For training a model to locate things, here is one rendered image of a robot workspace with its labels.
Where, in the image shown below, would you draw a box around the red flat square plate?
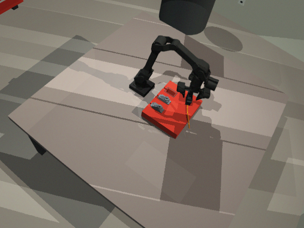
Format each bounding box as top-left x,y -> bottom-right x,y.
141,81 -> 202,139

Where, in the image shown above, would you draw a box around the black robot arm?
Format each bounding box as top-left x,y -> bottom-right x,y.
133,36 -> 219,91

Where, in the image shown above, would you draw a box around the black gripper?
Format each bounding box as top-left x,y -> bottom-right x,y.
177,81 -> 211,101

